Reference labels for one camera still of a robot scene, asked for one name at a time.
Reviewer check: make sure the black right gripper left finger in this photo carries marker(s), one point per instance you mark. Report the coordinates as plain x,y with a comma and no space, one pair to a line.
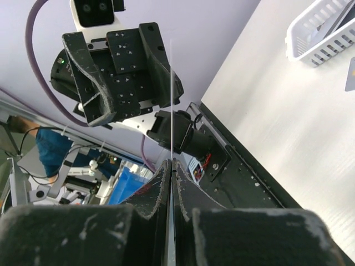
133,232

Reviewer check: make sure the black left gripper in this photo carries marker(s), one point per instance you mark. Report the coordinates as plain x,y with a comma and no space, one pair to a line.
111,77

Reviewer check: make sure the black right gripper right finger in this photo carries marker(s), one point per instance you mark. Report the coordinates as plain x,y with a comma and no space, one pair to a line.
207,233

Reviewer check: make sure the silver card black stripe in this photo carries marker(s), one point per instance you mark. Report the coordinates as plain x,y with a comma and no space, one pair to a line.
171,237

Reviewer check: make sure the silver VIP card on table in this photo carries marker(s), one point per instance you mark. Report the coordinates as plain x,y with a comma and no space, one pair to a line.
350,80

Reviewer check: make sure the silver VIP card in basket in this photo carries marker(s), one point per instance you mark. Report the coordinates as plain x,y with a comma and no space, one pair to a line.
345,16

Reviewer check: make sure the blue plastic bin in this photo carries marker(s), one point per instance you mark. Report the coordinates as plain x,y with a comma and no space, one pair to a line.
130,180

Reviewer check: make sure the person in blue shirt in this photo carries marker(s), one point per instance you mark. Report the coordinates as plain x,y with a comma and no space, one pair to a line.
53,148

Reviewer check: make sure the white plastic basket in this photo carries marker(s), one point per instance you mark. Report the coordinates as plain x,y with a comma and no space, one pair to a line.
305,40

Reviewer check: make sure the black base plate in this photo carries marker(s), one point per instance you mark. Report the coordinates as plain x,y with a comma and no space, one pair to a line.
243,180

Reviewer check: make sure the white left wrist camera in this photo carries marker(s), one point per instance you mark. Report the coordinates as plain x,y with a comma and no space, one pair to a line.
95,18

